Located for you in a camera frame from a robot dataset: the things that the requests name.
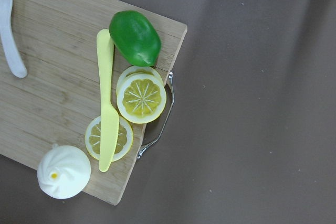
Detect white ceramic spoon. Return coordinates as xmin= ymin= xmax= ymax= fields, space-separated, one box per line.
xmin=1 ymin=0 xmax=28 ymax=78

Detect lower stacked lemon slice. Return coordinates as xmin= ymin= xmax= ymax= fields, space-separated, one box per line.
xmin=116 ymin=66 xmax=163 ymax=92

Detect lemon slice under knife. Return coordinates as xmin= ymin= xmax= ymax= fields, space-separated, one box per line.
xmin=85 ymin=116 xmax=133 ymax=162

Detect green lime toy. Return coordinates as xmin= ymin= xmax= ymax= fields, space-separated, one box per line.
xmin=109 ymin=10 xmax=161 ymax=67

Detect yellow plastic knife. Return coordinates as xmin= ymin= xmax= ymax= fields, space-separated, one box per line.
xmin=97 ymin=29 xmax=119 ymax=172

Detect bamboo cutting board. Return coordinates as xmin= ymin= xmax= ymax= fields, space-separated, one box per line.
xmin=0 ymin=0 xmax=188 ymax=206

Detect metal cutting board handle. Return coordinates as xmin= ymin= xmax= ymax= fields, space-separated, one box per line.
xmin=136 ymin=71 xmax=175 ymax=160

